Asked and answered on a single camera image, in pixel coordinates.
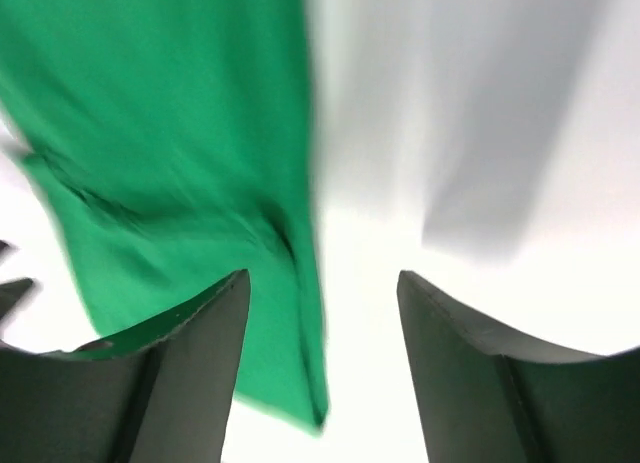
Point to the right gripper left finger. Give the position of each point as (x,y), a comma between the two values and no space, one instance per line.
(159,391)

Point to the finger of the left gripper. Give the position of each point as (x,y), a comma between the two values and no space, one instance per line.
(5,250)
(12,292)

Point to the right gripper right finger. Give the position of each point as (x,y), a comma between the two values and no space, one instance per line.
(487,392)

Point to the green t shirt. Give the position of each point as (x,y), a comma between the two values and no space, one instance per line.
(171,139)

